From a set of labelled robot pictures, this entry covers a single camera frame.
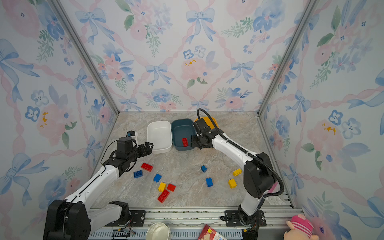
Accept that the aluminium corner post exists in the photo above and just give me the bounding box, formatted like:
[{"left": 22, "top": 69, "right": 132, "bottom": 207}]
[
  {"left": 257, "top": 0, "right": 318, "bottom": 118},
  {"left": 48, "top": 0, "right": 120, "bottom": 116}
]

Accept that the dark teal plastic container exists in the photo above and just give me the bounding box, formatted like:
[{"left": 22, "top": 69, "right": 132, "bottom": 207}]
[{"left": 171, "top": 119, "right": 196, "bottom": 151}]

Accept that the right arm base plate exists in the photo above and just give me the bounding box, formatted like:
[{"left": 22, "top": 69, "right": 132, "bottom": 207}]
[{"left": 220, "top": 210, "right": 267, "bottom": 228}]

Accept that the long red lego brick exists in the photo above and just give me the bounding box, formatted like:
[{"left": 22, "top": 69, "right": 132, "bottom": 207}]
[{"left": 158, "top": 190, "right": 170, "bottom": 203}]

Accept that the dark blue lego brick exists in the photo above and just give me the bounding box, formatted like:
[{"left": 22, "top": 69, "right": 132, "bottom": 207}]
[{"left": 134, "top": 170, "right": 143, "bottom": 179}]

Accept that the aluminium corner post left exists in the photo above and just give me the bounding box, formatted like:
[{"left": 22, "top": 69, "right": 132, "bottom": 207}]
[{"left": 48, "top": 0, "right": 120, "bottom": 116}]

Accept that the black corrugated cable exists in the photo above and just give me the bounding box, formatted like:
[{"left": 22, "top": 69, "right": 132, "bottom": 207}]
[{"left": 196, "top": 108, "right": 285, "bottom": 199}]

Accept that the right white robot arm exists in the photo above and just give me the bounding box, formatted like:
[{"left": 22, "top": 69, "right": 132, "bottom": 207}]
[{"left": 191, "top": 131, "right": 277, "bottom": 225}]

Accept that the blue lego brick centre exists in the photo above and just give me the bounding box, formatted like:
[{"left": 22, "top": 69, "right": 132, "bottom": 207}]
[{"left": 206, "top": 178, "right": 213, "bottom": 188}]

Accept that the aluminium front rail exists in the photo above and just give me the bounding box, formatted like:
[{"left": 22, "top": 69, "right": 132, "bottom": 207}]
[{"left": 64, "top": 206, "right": 304, "bottom": 232}]

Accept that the light blue lego brick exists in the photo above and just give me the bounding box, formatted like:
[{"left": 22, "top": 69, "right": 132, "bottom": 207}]
[{"left": 154, "top": 174, "right": 162, "bottom": 183}]

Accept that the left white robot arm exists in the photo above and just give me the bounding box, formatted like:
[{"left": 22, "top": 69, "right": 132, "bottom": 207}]
[{"left": 43, "top": 137, "right": 154, "bottom": 240}]

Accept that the small red lego brick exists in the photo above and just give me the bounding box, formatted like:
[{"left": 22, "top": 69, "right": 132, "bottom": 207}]
[{"left": 167, "top": 184, "right": 176, "bottom": 192}]

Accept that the red snack packet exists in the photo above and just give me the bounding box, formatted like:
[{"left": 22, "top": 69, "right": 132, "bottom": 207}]
[{"left": 198, "top": 224, "right": 227, "bottom": 240}]

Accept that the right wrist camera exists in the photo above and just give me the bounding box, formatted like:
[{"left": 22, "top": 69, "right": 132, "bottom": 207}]
[{"left": 193, "top": 118, "right": 211, "bottom": 135}]

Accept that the yellow lego brick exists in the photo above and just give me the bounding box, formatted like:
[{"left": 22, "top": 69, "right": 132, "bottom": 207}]
[
  {"left": 233, "top": 169, "right": 242, "bottom": 177},
  {"left": 158, "top": 183, "right": 167, "bottom": 192},
  {"left": 228, "top": 179, "right": 237, "bottom": 189}
]

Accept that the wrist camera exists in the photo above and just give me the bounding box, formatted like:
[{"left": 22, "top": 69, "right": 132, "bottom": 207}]
[
  {"left": 193, "top": 118, "right": 211, "bottom": 135},
  {"left": 115, "top": 131, "right": 138, "bottom": 160}
]

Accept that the pink block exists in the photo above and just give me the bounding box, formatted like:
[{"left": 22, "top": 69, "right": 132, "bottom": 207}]
[{"left": 268, "top": 182, "right": 280, "bottom": 193}]

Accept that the white plastic container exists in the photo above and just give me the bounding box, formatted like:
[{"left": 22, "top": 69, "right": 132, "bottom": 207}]
[{"left": 147, "top": 121, "right": 173, "bottom": 154}]

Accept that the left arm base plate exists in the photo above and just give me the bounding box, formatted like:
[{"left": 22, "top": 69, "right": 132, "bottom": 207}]
[{"left": 106, "top": 210, "right": 146, "bottom": 227}]

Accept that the yellow plastic container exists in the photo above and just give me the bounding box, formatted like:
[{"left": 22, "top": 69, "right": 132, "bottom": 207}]
[{"left": 195, "top": 117, "right": 218, "bottom": 130}]

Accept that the aluminium corner post right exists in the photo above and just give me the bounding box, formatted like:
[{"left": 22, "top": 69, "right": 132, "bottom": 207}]
[{"left": 257, "top": 0, "right": 318, "bottom": 118}]

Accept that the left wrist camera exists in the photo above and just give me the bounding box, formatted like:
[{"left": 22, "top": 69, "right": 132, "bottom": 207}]
[{"left": 115, "top": 131, "right": 138, "bottom": 160}]

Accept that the pink plush toy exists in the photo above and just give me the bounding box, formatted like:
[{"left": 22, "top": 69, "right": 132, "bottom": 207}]
[{"left": 283, "top": 214, "right": 320, "bottom": 240}]

